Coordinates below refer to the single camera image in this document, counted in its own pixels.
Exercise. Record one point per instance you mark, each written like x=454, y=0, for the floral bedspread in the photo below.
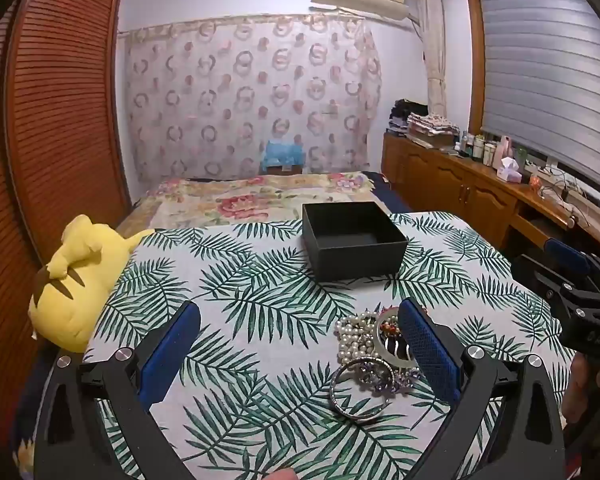
x=215, y=200

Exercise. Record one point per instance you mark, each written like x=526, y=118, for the stack of dark clothes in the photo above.
x=405, y=115

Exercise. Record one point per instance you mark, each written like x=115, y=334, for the black square box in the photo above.
x=352, y=245

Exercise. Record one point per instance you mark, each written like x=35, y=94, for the blue plush toy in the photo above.
x=282, y=152

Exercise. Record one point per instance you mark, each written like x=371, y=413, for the row of toiletry bottles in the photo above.
x=480, y=150

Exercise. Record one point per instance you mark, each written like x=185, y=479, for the person's left hand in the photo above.
x=280, y=475

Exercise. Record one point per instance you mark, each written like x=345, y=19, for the yellow plush toy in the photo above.
x=75, y=285

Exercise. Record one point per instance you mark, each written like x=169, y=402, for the cream tied curtain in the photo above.
x=432, y=60

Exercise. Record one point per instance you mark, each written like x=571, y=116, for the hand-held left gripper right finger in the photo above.
x=427, y=355

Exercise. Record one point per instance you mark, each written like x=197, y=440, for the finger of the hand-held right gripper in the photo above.
x=567, y=256
x=537, y=275

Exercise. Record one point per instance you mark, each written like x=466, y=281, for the stack of patterned cloths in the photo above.
x=432, y=127

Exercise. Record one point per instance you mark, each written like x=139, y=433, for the green leaf print cloth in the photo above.
x=260, y=300

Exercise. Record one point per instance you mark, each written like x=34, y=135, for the white jade bangle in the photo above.
x=382, y=345

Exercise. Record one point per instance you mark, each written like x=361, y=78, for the wooden cabinet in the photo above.
x=455, y=185

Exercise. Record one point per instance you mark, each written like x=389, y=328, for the grey window blind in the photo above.
x=545, y=75

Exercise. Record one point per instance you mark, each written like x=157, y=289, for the pink tissue box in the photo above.
x=507, y=170

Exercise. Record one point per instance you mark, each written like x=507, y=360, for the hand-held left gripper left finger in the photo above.
x=167, y=355

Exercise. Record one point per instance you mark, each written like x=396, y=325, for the person's right hand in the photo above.
x=582, y=390

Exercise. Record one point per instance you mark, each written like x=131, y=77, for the silver bangle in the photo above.
x=336, y=395

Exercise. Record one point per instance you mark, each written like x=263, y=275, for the wooden louvered wardrobe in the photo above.
x=60, y=100

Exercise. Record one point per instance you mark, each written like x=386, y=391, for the dark blue bed sheet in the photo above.
x=390, y=197

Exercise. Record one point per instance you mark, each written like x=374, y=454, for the pink circle pattern curtain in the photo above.
x=250, y=95

